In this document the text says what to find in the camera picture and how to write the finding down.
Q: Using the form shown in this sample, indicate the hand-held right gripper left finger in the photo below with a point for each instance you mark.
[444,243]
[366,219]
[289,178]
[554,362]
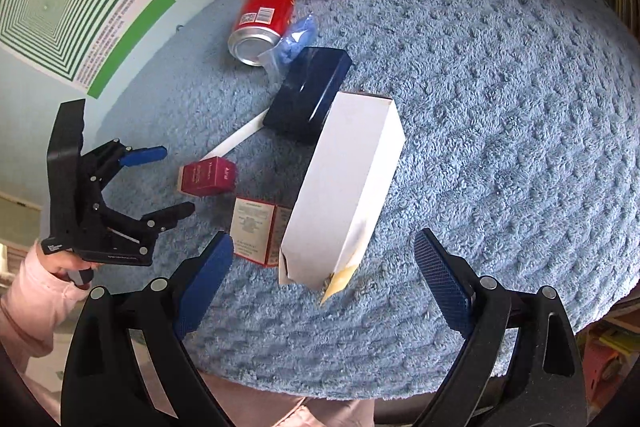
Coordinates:
[210,277]

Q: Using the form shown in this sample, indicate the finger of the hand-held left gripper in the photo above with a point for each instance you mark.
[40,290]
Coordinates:
[172,213]
[145,155]

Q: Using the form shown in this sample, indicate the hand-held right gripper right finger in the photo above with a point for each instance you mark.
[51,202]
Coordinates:
[442,279]

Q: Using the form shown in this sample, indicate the small dark red box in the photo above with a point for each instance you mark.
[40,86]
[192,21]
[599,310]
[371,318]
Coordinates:
[207,177]

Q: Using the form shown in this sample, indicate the red and white box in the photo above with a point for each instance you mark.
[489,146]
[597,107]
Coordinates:
[252,227]

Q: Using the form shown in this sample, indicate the white paper strip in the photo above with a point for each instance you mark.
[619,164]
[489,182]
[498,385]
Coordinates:
[235,138]

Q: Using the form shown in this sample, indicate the large white carton box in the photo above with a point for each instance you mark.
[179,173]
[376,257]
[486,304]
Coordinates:
[345,177]

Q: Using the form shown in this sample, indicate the dark blue box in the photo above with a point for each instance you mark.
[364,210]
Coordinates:
[305,97]

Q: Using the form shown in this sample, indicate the red soda can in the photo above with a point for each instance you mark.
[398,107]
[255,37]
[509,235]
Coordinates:
[265,12]

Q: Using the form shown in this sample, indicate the person's left forearm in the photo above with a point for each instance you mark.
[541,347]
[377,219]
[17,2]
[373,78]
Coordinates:
[30,302]

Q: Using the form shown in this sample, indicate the person's left hand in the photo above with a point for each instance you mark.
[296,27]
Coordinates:
[65,264]

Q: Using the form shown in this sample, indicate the pale cabinet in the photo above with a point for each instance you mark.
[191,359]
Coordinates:
[20,217]

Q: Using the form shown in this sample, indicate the blue fluffy blanket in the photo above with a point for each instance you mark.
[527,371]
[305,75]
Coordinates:
[500,157]

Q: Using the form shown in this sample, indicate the person's pink trousers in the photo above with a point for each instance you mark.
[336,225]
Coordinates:
[290,409]

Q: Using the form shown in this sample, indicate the blue plastic bag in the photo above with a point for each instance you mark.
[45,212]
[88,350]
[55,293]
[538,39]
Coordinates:
[295,41]

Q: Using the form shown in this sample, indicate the green striped wall poster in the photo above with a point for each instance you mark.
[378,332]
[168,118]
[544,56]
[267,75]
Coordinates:
[50,7]

